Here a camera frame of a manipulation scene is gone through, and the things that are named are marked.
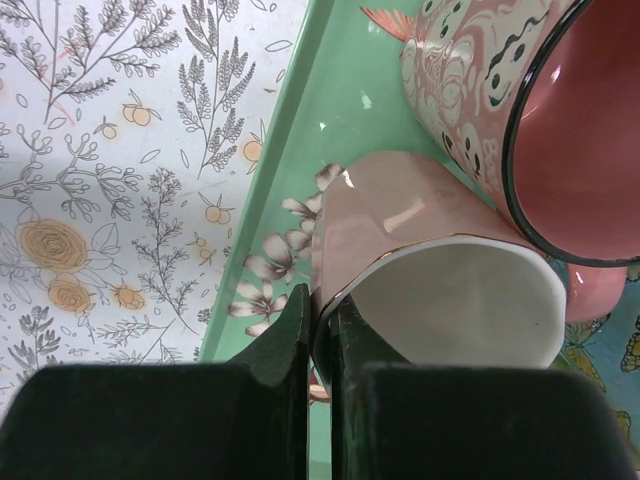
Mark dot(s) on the floral table mat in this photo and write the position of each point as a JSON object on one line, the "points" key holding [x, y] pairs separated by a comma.
{"points": [[130, 132]]}

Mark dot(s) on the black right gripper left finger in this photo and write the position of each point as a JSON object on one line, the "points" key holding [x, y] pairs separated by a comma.
{"points": [[246, 418]]}

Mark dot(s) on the green floral tray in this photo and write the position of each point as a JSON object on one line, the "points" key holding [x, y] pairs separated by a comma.
{"points": [[342, 98]]}

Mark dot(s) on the pink octagonal mug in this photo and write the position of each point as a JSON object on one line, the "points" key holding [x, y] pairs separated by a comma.
{"points": [[434, 270]]}

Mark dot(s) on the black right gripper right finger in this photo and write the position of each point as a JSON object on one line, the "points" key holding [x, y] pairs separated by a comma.
{"points": [[395, 420]]}

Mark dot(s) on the pink round mug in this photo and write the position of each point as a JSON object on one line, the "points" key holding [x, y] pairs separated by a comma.
{"points": [[538, 103]]}

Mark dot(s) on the blue butterfly mug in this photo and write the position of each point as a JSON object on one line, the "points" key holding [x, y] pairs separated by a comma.
{"points": [[606, 351]]}

